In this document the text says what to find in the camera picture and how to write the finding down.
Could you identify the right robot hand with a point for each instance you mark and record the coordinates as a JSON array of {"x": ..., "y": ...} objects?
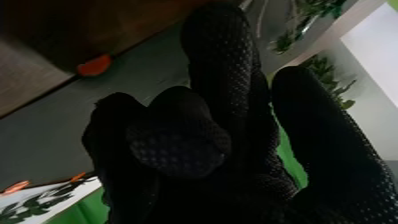
[{"x": 195, "y": 150}]

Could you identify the green sprig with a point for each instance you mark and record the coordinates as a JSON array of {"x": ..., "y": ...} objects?
[{"x": 35, "y": 208}]

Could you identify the dark mat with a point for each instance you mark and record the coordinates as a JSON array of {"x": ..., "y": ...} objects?
[{"x": 117, "y": 86}]

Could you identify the white sheet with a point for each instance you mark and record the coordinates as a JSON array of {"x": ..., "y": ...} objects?
[{"x": 35, "y": 196}]

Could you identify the green leafy plant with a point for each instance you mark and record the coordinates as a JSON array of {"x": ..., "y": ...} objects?
[{"x": 330, "y": 83}]

